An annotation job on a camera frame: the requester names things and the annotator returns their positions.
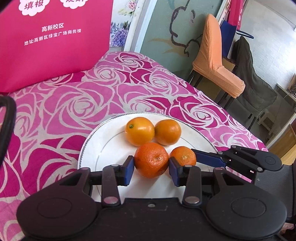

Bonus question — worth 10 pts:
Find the wrinkled dark orange tangerine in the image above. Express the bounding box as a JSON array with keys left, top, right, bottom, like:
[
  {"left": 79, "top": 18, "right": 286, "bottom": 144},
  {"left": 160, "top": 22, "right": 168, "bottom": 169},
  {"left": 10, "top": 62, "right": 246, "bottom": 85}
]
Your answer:
[{"left": 134, "top": 142, "right": 169, "bottom": 179}]

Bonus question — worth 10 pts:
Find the small orange tangerine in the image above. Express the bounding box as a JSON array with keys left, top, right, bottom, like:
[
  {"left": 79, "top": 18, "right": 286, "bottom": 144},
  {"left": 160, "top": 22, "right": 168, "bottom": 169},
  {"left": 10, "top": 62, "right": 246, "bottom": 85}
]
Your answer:
[{"left": 170, "top": 146, "right": 197, "bottom": 166}]

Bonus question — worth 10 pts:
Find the orange tangerine back right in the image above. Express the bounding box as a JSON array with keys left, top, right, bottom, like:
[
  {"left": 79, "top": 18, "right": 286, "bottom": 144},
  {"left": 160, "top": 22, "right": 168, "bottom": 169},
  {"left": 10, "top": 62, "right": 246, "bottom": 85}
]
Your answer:
[{"left": 154, "top": 119, "right": 182, "bottom": 146}]

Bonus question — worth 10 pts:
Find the dark grey covered chair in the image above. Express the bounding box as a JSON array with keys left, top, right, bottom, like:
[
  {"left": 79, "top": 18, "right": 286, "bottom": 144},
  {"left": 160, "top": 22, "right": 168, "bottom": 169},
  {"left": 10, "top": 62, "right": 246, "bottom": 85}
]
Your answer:
[{"left": 227, "top": 36, "right": 278, "bottom": 132}]

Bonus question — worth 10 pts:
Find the white round plate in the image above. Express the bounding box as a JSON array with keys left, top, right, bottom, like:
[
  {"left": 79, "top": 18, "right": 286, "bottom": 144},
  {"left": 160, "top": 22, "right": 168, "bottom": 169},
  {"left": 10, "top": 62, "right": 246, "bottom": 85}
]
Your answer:
[{"left": 78, "top": 112, "right": 218, "bottom": 202}]

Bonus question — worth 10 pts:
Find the yellow-orange round orange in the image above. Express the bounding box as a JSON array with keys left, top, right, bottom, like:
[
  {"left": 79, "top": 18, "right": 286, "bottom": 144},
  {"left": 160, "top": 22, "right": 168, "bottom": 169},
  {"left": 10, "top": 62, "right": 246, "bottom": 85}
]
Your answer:
[{"left": 125, "top": 117, "right": 155, "bottom": 147}]

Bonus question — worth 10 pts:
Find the pink rose tablecloth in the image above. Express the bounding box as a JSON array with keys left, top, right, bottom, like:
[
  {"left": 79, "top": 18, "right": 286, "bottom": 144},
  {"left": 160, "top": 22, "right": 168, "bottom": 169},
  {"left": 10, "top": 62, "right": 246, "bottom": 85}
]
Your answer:
[{"left": 1, "top": 52, "right": 266, "bottom": 240}]

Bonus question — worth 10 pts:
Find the orange covered chair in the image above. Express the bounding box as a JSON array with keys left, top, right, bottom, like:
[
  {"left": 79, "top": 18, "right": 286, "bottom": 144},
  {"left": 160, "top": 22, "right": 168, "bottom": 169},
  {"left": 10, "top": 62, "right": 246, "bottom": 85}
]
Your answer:
[{"left": 187, "top": 14, "right": 245, "bottom": 110}]

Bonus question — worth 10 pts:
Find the blue shopping bag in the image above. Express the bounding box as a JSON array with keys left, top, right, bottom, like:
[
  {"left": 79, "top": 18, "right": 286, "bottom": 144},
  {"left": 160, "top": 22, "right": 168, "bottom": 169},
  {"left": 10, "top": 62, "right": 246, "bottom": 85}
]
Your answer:
[{"left": 219, "top": 19, "right": 254, "bottom": 58}]

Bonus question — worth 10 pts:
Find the pink hanging bag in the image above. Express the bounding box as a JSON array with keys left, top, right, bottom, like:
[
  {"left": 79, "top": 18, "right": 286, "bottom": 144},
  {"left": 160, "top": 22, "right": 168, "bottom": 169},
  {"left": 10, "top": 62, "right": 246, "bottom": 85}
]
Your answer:
[{"left": 227, "top": 0, "right": 246, "bottom": 29}]

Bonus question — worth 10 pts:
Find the magenta tote bag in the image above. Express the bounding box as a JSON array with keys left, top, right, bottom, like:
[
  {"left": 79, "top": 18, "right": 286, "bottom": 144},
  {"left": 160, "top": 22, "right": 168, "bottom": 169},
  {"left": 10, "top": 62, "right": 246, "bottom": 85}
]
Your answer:
[{"left": 1, "top": 1, "right": 113, "bottom": 93}]

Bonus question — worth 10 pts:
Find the black cable loop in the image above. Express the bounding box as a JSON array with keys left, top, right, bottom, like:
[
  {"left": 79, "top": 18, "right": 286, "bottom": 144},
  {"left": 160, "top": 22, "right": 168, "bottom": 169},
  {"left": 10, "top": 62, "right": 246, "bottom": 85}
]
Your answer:
[{"left": 0, "top": 95, "right": 17, "bottom": 166}]

